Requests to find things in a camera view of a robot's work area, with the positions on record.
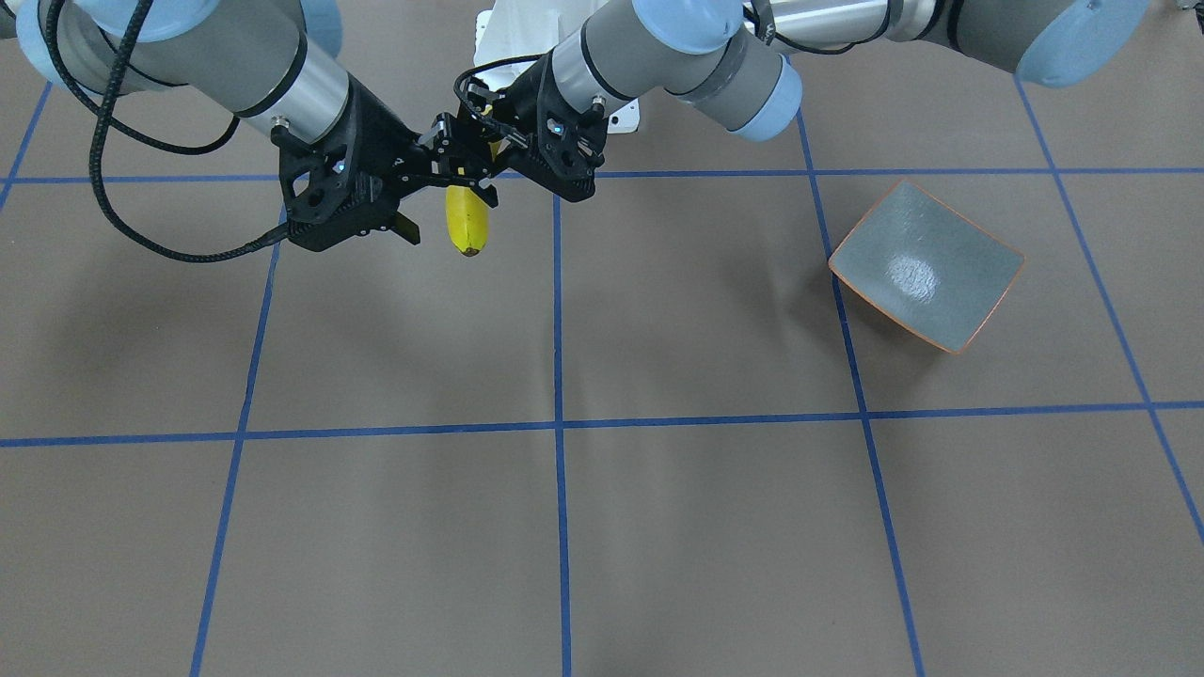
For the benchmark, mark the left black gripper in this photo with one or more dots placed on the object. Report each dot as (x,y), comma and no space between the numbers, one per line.
(520,105)

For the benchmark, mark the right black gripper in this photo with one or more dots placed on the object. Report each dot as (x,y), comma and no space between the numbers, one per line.
(382,134)

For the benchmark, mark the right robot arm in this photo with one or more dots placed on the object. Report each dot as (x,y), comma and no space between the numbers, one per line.
(266,62)

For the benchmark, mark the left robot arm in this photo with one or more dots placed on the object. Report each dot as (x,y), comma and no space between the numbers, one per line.
(729,59)

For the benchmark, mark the grey square plate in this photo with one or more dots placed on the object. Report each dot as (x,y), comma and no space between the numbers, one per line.
(927,267)

